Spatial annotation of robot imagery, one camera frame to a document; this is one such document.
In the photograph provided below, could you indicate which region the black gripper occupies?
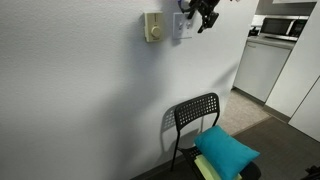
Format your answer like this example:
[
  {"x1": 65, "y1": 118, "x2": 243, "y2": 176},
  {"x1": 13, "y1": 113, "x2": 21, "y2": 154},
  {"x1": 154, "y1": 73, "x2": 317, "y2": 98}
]
[{"x1": 187, "y1": 0, "x2": 222, "y2": 34}]

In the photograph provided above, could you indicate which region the beige thermostat dial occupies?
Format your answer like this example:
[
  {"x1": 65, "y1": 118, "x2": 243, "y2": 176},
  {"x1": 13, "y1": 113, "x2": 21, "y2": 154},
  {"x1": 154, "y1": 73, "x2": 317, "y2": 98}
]
[{"x1": 143, "y1": 11, "x2": 165, "y2": 43}]

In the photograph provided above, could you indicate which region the small black countertop appliance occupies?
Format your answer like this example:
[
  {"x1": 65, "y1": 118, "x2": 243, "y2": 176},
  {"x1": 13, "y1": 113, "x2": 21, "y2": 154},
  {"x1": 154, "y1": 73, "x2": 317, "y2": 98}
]
[{"x1": 248, "y1": 26, "x2": 261, "y2": 37}]

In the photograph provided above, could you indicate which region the white kitchen counter cabinet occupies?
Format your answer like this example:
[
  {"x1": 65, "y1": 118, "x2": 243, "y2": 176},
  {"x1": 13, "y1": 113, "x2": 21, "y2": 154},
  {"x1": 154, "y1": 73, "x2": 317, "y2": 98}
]
[{"x1": 232, "y1": 35, "x2": 296, "y2": 104}]

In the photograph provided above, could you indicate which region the black and silver microwave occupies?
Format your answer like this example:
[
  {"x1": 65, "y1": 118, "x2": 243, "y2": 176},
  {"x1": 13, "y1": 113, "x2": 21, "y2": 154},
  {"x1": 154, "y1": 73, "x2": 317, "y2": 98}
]
[{"x1": 259, "y1": 15, "x2": 310, "y2": 43}]

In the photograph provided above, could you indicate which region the black perforated metal chair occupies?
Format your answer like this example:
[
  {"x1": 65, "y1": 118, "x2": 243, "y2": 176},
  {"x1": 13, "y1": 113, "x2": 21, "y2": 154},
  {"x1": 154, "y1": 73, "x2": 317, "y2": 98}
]
[{"x1": 170, "y1": 92, "x2": 263, "y2": 180}]

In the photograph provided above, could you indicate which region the teal pillow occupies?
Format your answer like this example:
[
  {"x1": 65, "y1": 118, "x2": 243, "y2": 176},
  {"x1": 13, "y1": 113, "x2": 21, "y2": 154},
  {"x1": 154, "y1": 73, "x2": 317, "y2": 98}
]
[{"x1": 193, "y1": 125, "x2": 261, "y2": 180}]

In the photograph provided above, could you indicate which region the white double switch plate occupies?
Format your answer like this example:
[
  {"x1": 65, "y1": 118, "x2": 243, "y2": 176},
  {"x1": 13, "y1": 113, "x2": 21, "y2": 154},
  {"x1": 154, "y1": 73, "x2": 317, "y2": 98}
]
[{"x1": 172, "y1": 12, "x2": 194, "y2": 41}]

